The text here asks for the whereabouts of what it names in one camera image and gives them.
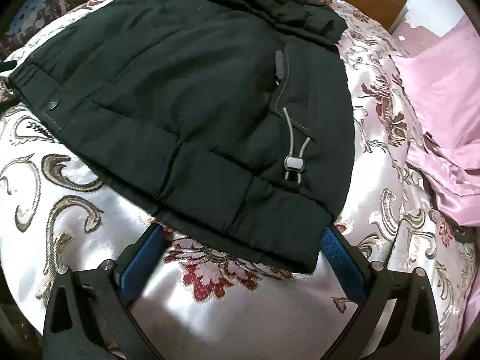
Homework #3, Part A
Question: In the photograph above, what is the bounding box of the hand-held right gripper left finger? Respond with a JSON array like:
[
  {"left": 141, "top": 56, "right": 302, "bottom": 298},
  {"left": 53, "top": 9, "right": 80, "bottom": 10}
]
[{"left": 43, "top": 223, "right": 167, "bottom": 360}]

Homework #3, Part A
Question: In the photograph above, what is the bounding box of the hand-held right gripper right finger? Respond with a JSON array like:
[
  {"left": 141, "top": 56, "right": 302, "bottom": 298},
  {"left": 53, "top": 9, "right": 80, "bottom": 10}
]
[{"left": 320, "top": 225, "right": 441, "bottom": 360}]

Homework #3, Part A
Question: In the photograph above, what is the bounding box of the black padded jacket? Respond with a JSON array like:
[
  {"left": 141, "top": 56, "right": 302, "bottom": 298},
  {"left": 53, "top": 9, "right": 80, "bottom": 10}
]
[{"left": 8, "top": 0, "right": 355, "bottom": 274}]

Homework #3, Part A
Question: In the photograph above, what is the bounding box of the floral satin bed cover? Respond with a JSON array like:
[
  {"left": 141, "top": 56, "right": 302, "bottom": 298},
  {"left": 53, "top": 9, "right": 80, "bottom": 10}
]
[{"left": 0, "top": 0, "right": 480, "bottom": 360}]

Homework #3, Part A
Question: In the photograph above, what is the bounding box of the pink curtain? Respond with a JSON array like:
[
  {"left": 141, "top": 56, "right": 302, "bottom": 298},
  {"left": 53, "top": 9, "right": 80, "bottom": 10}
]
[{"left": 390, "top": 15, "right": 480, "bottom": 229}]

